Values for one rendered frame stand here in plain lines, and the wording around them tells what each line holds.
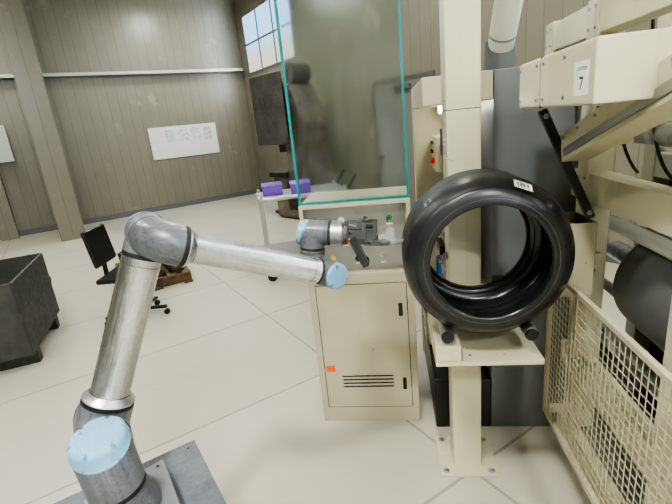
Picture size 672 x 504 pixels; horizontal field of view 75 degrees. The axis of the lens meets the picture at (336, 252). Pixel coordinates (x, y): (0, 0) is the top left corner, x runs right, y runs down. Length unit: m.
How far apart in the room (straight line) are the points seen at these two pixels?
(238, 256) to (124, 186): 9.93
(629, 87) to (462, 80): 0.68
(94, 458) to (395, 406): 1.68
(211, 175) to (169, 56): 2.82
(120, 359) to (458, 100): 1.44
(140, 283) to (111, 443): 0.42
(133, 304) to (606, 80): 1.35
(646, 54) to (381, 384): 1.90
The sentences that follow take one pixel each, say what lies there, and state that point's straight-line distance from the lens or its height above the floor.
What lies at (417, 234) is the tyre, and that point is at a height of 1.28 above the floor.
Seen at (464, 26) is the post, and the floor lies 1.93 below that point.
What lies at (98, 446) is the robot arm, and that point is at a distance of 1.37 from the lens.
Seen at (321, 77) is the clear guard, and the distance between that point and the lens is 2.15.
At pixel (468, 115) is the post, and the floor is 1.63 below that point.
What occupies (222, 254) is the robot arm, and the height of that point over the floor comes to 1.33.
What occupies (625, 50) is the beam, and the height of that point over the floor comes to 1.75.
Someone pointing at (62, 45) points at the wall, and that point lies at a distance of 11.25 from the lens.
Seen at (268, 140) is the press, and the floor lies 1.45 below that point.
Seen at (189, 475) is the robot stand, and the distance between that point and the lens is 1.67.
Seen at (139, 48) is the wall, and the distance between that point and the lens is 11.43.
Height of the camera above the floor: 1.66
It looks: 17 degrees down
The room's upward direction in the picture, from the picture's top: 6 degrees counter-clockwise
